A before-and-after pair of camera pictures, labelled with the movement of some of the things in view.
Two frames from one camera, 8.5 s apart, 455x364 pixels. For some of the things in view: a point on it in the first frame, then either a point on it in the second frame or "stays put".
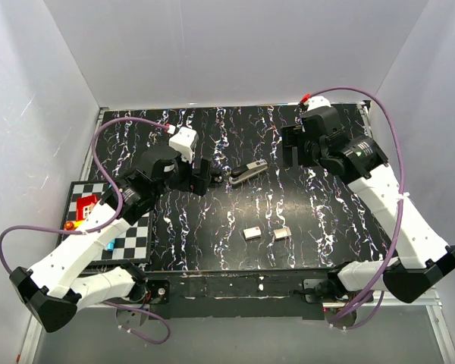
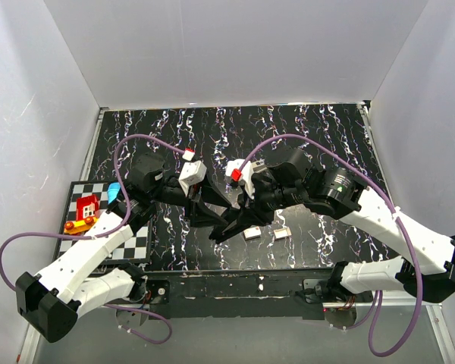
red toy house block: (84, 205) stays put
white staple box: (251, 233) stays put
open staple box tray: (282, 232) stays put
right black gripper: (293, 136) -> (246, 215)
